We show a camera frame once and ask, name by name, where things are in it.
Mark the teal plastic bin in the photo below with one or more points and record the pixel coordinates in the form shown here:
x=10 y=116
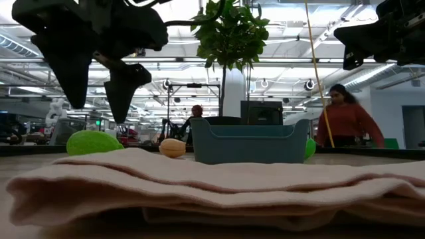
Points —
x=249 y=149

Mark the green plant in black pot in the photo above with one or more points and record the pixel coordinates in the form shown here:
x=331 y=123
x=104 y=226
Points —
x=229 y=33

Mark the light green toy cabbage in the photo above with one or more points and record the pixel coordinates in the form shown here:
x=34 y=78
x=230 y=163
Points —
x=89 y=142

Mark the green board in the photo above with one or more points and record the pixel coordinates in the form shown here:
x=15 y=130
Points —
x=391 y=143

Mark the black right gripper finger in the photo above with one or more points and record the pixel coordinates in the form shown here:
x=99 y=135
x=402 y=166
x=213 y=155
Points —
x=355 y=40
x=370 y=30

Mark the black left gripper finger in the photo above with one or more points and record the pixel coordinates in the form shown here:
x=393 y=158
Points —
x=124 y=89
x=71 y=73

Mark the white robot figure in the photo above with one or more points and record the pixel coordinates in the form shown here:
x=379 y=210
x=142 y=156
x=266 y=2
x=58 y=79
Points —
x=56 y=108

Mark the pink folded towel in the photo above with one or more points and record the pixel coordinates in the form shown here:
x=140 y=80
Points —
x=199 y=196

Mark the clear-sided cart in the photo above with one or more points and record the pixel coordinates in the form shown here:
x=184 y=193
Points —
x=66 y=131

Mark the black equipment box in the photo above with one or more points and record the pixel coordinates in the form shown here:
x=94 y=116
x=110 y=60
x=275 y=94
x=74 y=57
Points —
x=262 y=113

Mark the dark door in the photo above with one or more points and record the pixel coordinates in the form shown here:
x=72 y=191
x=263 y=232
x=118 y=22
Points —
x=413 y=127

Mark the red machine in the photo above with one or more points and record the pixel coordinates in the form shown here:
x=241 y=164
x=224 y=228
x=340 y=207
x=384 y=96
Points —
x=127 y=136

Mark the person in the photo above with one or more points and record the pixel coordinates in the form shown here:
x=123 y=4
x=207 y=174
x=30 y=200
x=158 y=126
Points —
x=347 y=119
x=196 y=111

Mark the black background rig frame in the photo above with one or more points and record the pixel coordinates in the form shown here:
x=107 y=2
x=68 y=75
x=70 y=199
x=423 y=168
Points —
x=168 y=109

